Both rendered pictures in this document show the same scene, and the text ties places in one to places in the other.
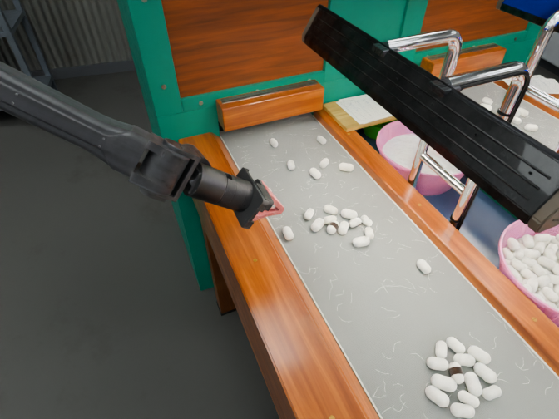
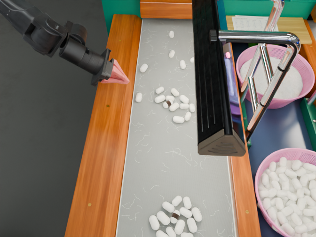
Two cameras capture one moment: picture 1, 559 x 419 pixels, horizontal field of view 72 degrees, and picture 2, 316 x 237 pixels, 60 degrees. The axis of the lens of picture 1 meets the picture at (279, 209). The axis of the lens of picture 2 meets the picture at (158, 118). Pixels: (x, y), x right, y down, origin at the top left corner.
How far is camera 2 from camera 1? 0.35 m
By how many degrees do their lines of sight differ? 20
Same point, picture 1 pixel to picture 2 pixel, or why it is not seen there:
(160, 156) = (39, 29)
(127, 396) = (61, 153)
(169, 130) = (108, 6)
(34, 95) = not seen: outside the picture
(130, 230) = not seen: hidden behind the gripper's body
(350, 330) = (135, 167)
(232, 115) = (146, 7)
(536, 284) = (274, 193)
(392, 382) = (137, 204)
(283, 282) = (114, 124)
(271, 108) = (175, 9)
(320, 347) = (108, 168)
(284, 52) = not seen: outside the picture
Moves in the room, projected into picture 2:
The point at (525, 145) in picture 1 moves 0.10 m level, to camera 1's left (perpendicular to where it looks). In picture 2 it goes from (218, 97) to (164, 78)
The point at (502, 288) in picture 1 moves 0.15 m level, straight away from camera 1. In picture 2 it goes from (243, 185) to (291, 168)
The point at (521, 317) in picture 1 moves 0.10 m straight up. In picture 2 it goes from (239, 207) to (249, 193)
